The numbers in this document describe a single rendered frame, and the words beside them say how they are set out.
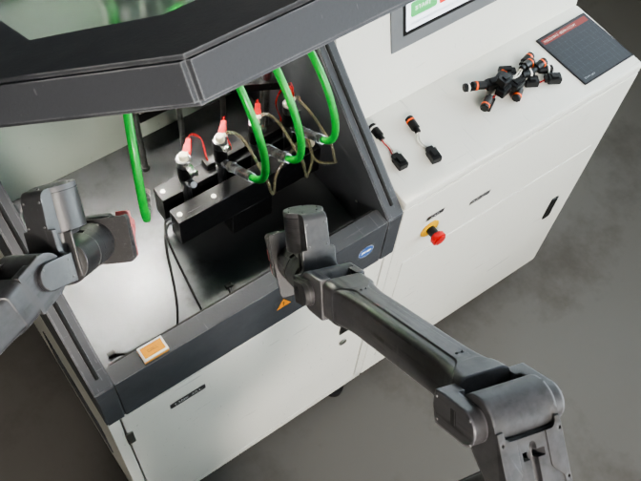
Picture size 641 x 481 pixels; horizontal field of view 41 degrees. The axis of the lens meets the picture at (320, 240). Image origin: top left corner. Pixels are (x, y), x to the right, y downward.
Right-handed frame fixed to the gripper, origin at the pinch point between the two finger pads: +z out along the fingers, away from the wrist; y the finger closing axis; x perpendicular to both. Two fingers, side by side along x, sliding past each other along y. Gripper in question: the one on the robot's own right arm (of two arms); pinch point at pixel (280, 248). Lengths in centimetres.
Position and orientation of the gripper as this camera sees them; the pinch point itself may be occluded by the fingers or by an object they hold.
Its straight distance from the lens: 139.5
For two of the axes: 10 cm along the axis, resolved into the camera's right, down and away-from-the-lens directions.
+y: -1.9, -9.4, -2.8
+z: -2.7, -2.2, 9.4
